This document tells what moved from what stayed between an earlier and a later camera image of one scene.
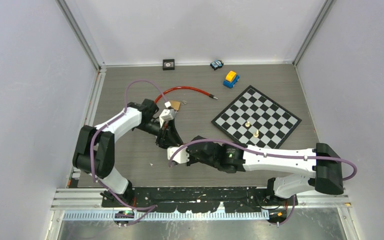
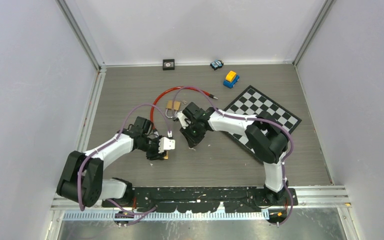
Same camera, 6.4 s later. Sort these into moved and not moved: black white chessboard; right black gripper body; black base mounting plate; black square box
Moved: right black gripper body
Not moved: black square box; black base mounting plate; black white chessboard
